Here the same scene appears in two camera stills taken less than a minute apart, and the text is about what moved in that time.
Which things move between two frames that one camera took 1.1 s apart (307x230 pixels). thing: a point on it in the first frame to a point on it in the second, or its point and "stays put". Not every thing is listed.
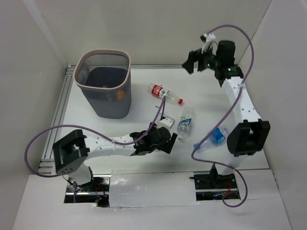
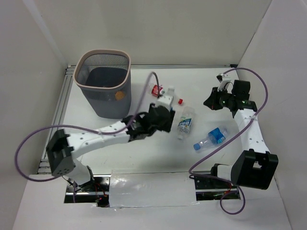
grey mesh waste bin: x=104 y=77 stays put
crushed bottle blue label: x=218 y=137 stays put
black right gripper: x=193 y=56 to x=212 y=102
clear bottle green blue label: x=185 y=122 stays put
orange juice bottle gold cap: x=120 y=94 stays put
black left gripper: x=166 y=141 to x=168 y=121
